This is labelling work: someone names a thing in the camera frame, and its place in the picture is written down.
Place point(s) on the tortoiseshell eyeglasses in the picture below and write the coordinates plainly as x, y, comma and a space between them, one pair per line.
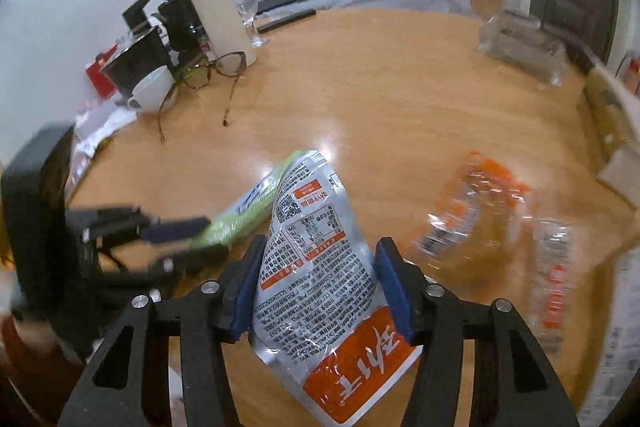
231, 63

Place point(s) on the cardboard box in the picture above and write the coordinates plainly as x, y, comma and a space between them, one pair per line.
612, 127

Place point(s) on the black pot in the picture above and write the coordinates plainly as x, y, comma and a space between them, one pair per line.
135, 62

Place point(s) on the white thermos bottle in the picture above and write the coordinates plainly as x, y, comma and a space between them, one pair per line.
215, 17

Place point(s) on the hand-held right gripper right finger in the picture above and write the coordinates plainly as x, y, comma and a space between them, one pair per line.
395, 292

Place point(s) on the glass ashtray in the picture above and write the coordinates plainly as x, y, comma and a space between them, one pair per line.
520, 42

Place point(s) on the wine glass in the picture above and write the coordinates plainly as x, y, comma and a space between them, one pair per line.
245, 4

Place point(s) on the light green snack packet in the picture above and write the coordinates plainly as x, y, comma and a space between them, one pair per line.
245, 212

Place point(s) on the orange and silver snack packet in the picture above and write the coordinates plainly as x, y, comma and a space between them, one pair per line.
320, 282

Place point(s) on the black laptop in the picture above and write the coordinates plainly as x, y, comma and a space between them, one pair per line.
277, 3

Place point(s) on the orange clear snack packet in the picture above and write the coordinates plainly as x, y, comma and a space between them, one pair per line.
470, 212

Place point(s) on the black open-lid appliance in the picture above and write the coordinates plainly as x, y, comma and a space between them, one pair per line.
137, 12

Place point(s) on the person's left hand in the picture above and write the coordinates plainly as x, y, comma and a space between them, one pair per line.
30, 367

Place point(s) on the clear snack packet red print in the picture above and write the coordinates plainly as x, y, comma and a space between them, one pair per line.
552, 287

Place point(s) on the white paper pile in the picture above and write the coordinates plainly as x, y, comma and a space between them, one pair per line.
100, 127

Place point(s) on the red gift bag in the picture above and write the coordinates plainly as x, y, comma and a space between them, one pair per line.
97, 77

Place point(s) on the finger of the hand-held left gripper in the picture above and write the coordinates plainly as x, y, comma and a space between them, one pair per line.
195, 259
175, 229

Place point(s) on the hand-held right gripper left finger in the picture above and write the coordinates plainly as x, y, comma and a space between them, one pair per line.
247, 292

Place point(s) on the white cup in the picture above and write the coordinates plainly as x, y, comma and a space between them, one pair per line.
150, 92

